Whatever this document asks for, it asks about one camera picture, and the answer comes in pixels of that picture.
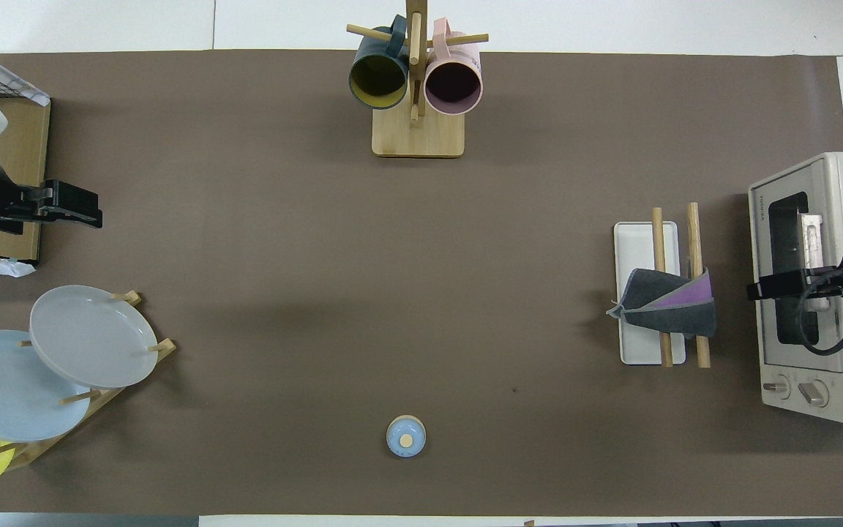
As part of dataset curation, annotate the purple and grey towel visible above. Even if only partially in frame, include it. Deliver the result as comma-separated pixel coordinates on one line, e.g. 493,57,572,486
607,267,717,339

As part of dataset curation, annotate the white base wooden towel rack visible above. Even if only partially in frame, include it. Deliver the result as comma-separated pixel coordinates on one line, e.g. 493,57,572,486
613,203,712,369

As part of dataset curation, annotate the wooden plate rack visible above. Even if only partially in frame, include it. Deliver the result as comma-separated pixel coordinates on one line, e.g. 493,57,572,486
0,291,177,471

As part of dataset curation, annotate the wooden box shelf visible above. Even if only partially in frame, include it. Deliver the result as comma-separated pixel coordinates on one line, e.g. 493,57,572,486
0,57,51,264

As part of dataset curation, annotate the grey plate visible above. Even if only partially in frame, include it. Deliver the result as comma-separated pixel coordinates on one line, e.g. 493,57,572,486
29,285,159,389

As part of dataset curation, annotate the light blue plate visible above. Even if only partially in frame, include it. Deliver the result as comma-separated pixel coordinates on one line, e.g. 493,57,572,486
0,329,93,443

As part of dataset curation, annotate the dark teal mug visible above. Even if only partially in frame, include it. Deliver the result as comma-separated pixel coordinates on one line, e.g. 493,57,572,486
348,15,411,111

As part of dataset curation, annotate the brown table mat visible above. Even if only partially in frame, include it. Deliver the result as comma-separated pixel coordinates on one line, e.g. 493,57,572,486
0,50,843,517

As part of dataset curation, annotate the wooden mug tree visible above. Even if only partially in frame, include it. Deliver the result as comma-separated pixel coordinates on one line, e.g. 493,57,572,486
347,0,490,159

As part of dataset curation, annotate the pink mug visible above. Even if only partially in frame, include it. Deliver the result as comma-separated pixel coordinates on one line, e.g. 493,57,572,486
424,18,483,116

